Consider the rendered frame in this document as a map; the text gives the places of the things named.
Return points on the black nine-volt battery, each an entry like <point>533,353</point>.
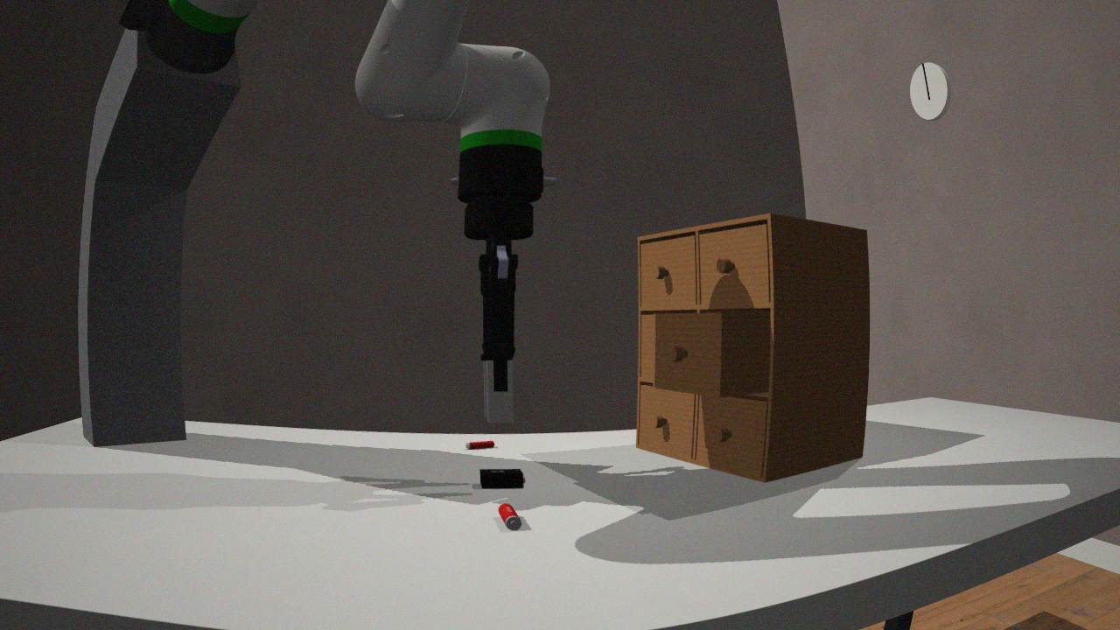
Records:
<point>501,478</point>

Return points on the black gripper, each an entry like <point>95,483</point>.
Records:
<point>495,221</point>

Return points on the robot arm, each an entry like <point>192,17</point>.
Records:
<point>414,70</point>

